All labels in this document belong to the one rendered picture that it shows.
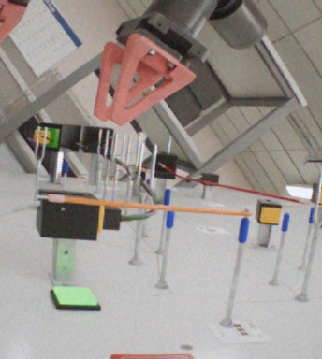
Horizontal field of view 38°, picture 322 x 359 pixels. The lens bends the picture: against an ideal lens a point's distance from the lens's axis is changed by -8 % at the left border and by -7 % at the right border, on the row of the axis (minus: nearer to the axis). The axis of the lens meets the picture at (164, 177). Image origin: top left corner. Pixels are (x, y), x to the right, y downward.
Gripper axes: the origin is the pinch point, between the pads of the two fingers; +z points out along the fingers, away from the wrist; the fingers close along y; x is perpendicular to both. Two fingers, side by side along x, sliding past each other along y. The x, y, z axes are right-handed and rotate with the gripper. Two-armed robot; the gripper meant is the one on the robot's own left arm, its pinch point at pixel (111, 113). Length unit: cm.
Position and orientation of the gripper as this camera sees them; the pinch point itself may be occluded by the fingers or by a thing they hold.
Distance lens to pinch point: 46.5
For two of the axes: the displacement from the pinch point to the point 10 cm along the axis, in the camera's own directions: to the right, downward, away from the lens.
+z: -5.1, 8.6, -0.5
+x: -7.7, -4.8, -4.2
